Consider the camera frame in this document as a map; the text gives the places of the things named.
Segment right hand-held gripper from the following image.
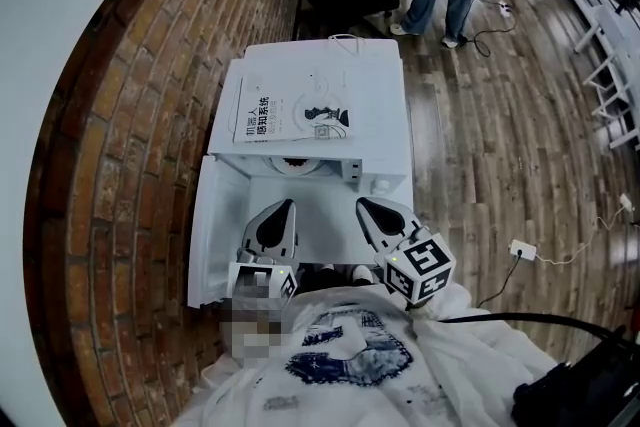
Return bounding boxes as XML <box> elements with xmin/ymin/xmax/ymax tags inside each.
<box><xmin>355</xmin><ymin>196</ymin><xmax>457</xmax><ymax>305</ymax></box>

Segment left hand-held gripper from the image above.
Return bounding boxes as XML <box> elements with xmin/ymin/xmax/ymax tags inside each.
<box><xmin>227</xmin><ymin>198</ymin><xmax>300</xmax><ymax>304</ymax></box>

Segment white microwave oven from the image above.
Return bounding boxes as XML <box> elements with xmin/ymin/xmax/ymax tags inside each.
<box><xmin>187</xmin><ymin>38</ymin><xmax>415</xmax><ymax>309</ymax></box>

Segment person's right forearm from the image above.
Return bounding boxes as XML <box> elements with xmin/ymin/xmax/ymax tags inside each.
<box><xmin>408</xmin><ymin>284</ymin><xmax>481</xmax><ymax>337</ymax></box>

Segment person's left forearm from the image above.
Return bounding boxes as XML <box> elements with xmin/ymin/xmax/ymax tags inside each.
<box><xmin>219</xmin><ymin>299</ymin><xmax>301</xmax><ymax>366</ymax></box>

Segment white paperback book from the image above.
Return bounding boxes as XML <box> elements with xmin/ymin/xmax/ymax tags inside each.
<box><xmin>232</xmin><ymin>73</ymin><xmax>354</xmax><ymax>145</ymax></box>

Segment large white power strip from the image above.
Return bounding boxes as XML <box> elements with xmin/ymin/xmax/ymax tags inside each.
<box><xmin>508</xmin><ymin>238</ymin><xmax>538</xmax><ymax>262</ymax></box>

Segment person's white printed shirt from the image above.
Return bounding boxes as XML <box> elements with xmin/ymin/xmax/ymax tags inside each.
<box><xmin>169</xmin><ymin>284</ymin><xmax>566</xmax><ymax>427</ymax></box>

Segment black bag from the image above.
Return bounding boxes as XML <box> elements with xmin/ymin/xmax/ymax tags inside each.
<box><xmin>512</xmin><ymin>324</ymin><xmax>640</xmax><ymax>427</ymax></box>

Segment long white desk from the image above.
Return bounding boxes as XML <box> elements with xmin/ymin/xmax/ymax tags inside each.
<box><xmin>542</xmin><ymin>0</ymin><xmax>640</xmax><ymax>151</ymax></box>

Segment thin black plug cable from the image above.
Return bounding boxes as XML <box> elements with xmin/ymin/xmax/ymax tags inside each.
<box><xmin>477</xmin><ymin>249</ymin><xmax>524</xmax><ymax>309</ymax></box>

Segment thick black cable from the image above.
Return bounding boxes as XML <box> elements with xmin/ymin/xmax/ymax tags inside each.
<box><xmin>438</xmin><ymin>310</ymin><xmax>617</xmax><ymax>342</ymax></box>

